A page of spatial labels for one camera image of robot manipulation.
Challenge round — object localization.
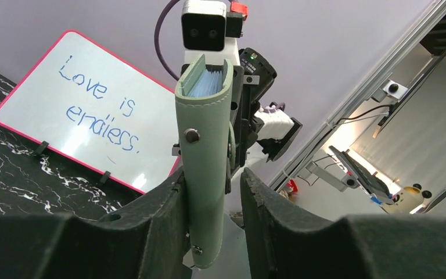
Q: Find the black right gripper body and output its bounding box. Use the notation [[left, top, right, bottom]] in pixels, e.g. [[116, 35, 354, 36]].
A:
[[171, 46, 278, 185]]

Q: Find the aluminium frame rail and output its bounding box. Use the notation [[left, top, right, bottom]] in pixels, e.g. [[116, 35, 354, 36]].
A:
[[258, 1, 446, 187]]

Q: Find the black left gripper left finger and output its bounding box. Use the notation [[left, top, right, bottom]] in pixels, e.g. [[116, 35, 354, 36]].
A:
[[0, 169, 188, 278]]

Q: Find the panda plush toy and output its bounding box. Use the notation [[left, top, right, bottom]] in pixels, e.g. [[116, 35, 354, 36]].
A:
[[380, 183, 432, 214]]

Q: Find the pink framed whiteboard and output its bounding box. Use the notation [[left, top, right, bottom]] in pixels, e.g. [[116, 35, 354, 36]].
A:
[[0, 30, 178, 193]]

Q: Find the mint green card holder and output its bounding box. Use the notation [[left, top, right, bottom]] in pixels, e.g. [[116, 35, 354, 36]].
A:
[[175, 53, 235, 269]]

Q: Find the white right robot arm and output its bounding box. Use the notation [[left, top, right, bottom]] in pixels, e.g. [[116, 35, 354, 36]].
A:
[[174, 48, 301, 192]]

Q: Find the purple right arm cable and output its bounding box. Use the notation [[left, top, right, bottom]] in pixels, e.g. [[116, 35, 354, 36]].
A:
[[153, 0, 181, 81]]

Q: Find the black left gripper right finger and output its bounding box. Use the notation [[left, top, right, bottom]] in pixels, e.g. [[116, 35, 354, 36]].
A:
[[240, 169, 446, 278]]

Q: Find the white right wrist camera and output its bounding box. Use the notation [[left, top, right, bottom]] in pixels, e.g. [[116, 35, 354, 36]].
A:
[[181, 1, 249, 66]]

